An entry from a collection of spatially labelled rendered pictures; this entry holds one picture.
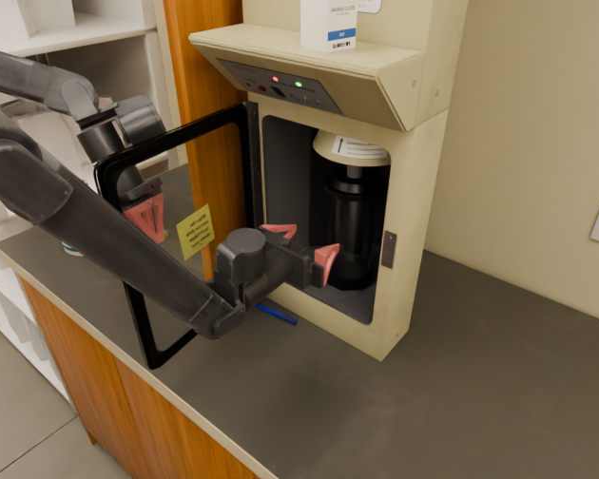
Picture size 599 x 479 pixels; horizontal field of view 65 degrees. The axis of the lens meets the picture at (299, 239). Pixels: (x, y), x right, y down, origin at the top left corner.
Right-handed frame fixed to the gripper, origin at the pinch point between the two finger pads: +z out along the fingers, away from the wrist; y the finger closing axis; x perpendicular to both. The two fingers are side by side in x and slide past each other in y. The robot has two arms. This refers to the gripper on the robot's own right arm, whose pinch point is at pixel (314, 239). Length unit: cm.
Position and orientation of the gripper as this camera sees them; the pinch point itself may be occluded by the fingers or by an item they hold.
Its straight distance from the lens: 83.7
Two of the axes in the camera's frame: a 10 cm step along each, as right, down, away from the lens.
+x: 0.1, 8.2, 5.8
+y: -7.8, -3.6, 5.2
